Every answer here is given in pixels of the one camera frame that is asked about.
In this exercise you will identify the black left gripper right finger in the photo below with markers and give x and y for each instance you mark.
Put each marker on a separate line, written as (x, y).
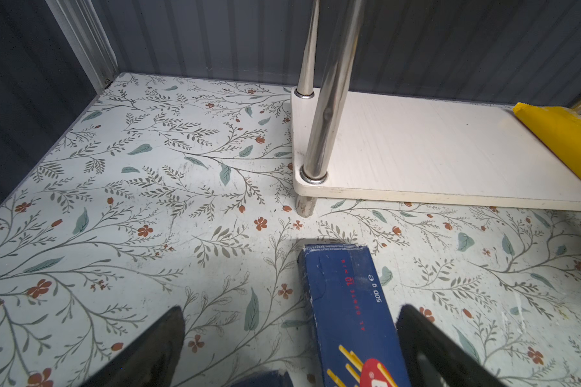
(432, 358)

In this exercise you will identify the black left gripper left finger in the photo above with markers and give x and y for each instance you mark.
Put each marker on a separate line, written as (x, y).
(151, 359)

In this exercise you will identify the yellow Pastatime bag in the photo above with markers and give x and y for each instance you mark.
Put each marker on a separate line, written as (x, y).
(559, 128)

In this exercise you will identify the dark blue pasta box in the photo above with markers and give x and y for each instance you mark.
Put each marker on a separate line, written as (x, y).
(276, 378)

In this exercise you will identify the white two-tier shelf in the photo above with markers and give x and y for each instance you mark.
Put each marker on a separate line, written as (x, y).
(352, 145)

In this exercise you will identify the blue Barilla spaghetti box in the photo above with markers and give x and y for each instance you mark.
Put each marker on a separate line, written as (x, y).
(356, 338)

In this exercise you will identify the floral patterned table mat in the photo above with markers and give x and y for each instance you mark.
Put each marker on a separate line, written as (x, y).
(176, 192)

